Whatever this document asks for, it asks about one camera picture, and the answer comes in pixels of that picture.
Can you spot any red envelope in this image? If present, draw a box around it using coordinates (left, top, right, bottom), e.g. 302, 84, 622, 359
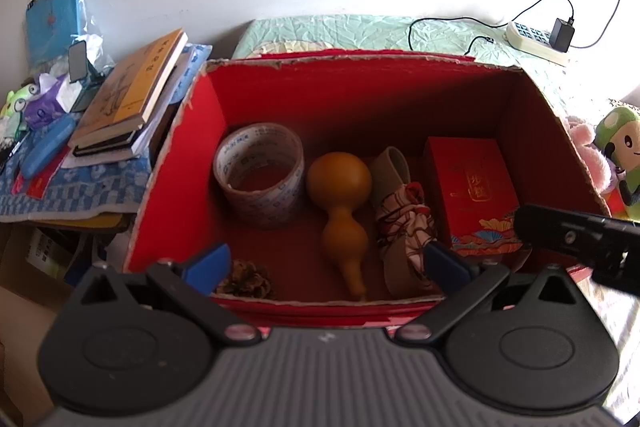
16, 156, 67, 198

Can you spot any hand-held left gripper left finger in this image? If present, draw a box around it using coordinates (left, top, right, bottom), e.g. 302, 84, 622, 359
79, 243, 262, 349

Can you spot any blue plastic bag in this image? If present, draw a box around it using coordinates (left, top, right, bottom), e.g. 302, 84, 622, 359
25, 0, 102, 68

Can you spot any red cardboard box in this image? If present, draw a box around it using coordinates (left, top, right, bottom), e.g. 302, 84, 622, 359
122, 48, 613, 324

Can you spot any green printed bed sheet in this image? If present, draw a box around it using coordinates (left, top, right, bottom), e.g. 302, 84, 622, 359
231, 13, 640, 128

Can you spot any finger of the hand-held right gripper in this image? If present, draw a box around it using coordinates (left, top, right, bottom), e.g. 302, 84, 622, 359
591, 249, 640, 299
514, 204, 640, 259

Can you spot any brown pinecone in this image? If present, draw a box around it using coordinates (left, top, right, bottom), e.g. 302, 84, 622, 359
216, 258, 277, 300

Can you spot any dark book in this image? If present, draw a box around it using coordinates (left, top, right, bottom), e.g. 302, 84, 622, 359
72, 122, 152, 158

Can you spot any red gift box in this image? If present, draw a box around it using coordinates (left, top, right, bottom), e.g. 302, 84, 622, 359
422, 136, 526, 258

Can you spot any yellow book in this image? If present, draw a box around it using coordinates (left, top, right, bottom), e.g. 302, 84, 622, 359
67, 29, 190, 144

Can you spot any purple tissue pack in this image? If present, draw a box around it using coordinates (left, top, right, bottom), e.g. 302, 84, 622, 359
22, 74, 84, 128

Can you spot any green frog plush toy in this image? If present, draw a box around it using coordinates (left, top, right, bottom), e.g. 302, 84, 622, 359
0, 84, 39, 134

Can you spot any pink plush toy with bow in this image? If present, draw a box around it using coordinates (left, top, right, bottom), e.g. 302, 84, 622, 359
565, 116, 621, 198

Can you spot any small black phone stand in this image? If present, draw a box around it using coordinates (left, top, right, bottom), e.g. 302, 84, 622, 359
67, 39, 109, 114

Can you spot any blue checkered towel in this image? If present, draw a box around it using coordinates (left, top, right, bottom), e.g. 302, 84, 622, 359
0, 146, 157, 224

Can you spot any brown gourd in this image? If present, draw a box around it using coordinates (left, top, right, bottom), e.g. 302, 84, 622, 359
306, 152, 373, 300

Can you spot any white power strip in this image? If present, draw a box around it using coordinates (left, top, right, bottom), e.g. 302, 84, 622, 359
506, 21, 571, 68

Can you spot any clear tape roll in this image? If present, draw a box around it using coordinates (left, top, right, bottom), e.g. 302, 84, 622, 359
212, 123, 306, 230

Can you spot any blue glasses case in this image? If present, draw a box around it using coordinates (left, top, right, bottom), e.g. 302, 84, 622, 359
19, 113, 77, 181

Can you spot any beige patterned cloth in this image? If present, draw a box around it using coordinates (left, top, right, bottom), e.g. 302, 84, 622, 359
370, 146, 449, 300

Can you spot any brown cardboard box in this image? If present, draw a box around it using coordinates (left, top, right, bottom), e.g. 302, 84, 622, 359
0, 284, 68, 410

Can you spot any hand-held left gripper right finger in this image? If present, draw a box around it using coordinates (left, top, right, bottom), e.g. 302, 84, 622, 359
394, 241, 583, 349

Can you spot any cream blanket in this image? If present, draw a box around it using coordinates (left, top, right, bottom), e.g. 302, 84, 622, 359
567, 269, 640, 410

